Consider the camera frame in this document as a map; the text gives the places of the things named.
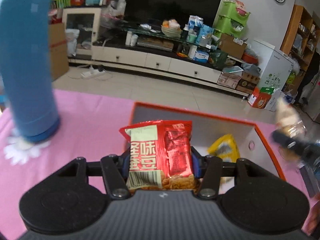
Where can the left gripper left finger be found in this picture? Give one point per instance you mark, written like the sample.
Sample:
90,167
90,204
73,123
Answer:
75,196

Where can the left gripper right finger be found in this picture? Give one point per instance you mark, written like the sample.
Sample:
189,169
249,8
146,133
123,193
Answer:
250,196

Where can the beige snack packet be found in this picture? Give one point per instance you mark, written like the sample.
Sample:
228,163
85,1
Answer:
288,120

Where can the red bean snack bag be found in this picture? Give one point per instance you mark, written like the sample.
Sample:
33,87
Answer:
160,155

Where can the yellow snack bag in box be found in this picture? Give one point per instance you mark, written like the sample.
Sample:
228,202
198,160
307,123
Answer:
225,148

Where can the orange storage box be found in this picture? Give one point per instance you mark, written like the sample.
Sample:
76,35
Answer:
252,142

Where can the pink floral tablecloth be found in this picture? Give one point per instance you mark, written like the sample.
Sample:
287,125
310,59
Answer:
89,128

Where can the white mini fridge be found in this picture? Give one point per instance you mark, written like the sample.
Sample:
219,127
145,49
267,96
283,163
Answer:
275,66

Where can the white tv cabinet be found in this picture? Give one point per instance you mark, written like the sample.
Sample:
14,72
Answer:
137,61

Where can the white power strip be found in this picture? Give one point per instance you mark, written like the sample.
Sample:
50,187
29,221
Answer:
92,73

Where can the brown cardboard box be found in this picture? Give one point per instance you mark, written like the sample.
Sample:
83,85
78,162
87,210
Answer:
58,50

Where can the green stacked storage bins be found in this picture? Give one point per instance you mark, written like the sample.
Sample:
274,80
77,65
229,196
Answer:
232,20

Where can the blue thermos jug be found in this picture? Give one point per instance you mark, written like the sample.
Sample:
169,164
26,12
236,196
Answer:
25,68

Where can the white glass door cabinet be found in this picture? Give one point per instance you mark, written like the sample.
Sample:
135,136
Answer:
87,21

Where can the fruit bowl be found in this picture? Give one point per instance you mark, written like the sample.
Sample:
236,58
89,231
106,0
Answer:
171,28

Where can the black television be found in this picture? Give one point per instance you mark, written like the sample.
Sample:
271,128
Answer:
144,11

